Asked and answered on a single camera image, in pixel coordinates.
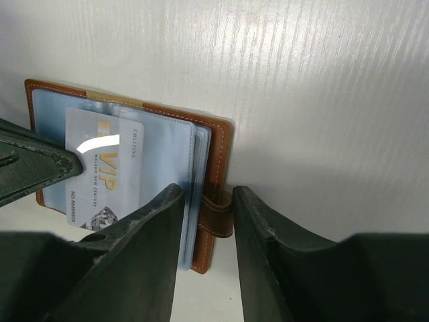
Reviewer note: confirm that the silver VIP credit card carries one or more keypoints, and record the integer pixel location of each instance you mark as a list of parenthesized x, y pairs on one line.
[(111, 151)]

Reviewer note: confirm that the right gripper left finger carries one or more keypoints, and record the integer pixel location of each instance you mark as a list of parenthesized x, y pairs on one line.
[(125, 272)]

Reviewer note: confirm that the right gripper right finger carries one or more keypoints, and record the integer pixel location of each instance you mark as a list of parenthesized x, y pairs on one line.
[(288, 273)]

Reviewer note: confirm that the brown leather card holder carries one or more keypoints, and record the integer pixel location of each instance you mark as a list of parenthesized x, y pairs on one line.
[(180, 147)]

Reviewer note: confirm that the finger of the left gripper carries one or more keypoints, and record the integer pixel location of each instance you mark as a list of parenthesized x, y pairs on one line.
[(30, 162)]

